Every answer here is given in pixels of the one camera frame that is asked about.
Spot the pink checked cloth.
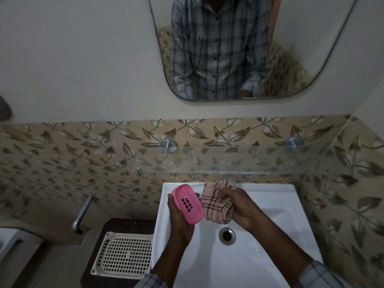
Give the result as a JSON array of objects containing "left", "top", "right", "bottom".
[{"left": 200, "top": 180, "right": 236, "bottom": 225}]

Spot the person's right hand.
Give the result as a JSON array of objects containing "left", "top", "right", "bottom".
[{"left": 220, "top": 188, "right": 266, "bottom": 233}]

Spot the person's right forearm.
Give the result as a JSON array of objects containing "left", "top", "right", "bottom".
[{"left": 250, "top": 216, "right": 314, "bottom": 272}]

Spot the metal sink drain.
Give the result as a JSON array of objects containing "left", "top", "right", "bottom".
[{"left": 219, "top": 227, "right": 236, "bottom": 246}]

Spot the clear glass shelf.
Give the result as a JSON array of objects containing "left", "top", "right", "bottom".
[{"left": 136, "top": 143, "right": 362, "bottom": 178}]

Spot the person's left forearm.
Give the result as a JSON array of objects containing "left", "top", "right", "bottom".
[{"left": 151, "top": 238, "right": 195, "bottom": 279}]

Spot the pink plastic soap dish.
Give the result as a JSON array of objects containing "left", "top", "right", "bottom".
[{"left": 171, "top": 184, "right": 205, "bottom": 227}]

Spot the dark brown stool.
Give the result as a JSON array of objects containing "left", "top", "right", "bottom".
[{"left": 80, "top": 218, "right": 157, "bottom": 288}]

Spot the person's left hand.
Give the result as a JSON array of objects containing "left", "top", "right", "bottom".
[{"left": 167, "top": 192, "right": 201, "bottom": 246}]

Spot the round metal shelf bracket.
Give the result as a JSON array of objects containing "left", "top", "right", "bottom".
[
  {"left": 160, "top": 139, "right": 178, "bottom": 153},
  {"left": 283, "top": 136, "right": 302, "bottom": 152}
]

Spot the white ceramic toilet tank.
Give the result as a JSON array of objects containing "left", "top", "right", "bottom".
[{"left": 0, "top": 227, "right": 44, "bottom": 288}]

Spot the metal wall tap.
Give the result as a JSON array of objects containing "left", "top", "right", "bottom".
[{"left": 71, "top": 194, "right": 98, "bottom": 236}]

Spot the white ceramic sink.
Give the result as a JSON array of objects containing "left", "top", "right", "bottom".
[{"left": 150, "top": 182, "right": 324, "bottom": 288}]

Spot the rounded wall mirror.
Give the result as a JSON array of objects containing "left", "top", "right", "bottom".
[{"left": 147, "top": 0, "right": 360, "bottom": 102}]

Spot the cream perforated plastic tray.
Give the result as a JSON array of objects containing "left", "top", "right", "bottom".
[{"left": 91, "top": 232, "right": 154, "bottom": 280}]

